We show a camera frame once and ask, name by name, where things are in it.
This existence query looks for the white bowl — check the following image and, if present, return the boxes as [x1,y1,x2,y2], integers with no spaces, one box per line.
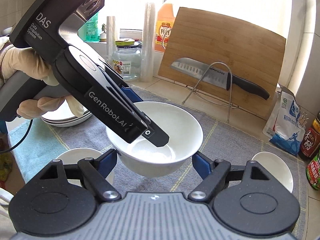
[106,101,203,178]
[252,152,294,193]
[56,148,114,187]

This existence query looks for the left gloved hand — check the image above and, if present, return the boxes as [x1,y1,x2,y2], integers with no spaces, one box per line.
[0,36,87,120]

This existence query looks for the grey checked cloth mat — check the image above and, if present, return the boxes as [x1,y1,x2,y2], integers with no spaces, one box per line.
[47,84,309,240]

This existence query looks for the green dish soap bottle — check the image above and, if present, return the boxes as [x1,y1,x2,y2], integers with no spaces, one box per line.
[78,13,100,42]

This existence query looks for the lower white plate in stack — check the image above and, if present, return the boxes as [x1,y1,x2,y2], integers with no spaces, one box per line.
[41,112,92,128]

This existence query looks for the roll of plastic bags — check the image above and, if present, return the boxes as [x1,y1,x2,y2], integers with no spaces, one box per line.
[140,3,156,82]

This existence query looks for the white fruit-print plate on stack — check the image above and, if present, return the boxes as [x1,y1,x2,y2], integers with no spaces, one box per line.
[41,101,90,121]

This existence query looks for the glass jar green lid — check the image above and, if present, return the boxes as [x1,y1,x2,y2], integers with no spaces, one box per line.
[112,38,141,80]

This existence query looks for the white blue salt bag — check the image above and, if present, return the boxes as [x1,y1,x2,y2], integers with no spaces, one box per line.
[263,87,305,157]

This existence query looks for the dark vinegar bottle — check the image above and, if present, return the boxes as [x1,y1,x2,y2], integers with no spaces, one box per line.
[299,113,320,160]

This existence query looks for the green lid sauce jar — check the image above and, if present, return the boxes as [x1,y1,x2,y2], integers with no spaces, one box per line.
[306,153,320,190]

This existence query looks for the cooking wine plastic jug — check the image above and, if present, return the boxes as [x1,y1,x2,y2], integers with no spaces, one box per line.
[155,0,180,53]

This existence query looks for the bamboo cutting board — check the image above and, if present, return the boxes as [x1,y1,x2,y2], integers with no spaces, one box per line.
[158,7,286,120]

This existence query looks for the metal wire board rack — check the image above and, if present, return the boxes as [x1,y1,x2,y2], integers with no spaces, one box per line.
[181,61,238,124]

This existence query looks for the santoku knife black handle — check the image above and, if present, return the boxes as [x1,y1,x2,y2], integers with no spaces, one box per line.
[170,57,270,100]

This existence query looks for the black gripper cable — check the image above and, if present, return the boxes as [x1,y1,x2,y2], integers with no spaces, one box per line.
[0,118,34,153]

